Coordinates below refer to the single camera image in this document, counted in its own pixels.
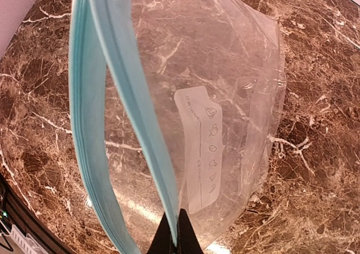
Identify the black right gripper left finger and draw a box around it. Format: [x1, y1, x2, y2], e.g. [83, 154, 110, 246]
[147, 214, 176, 254]

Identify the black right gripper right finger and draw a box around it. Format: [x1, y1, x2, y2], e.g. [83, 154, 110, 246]
[177, 209, 201, 254]

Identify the clear zip top bag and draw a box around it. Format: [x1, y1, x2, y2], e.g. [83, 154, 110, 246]
[69, 0, 286, 253]

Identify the white slotted cable duct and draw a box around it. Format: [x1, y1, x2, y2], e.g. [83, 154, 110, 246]
[10, 224, 47, 254]

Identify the black front table rail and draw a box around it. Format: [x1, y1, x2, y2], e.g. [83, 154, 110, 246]
[1, 175, 74, 253]

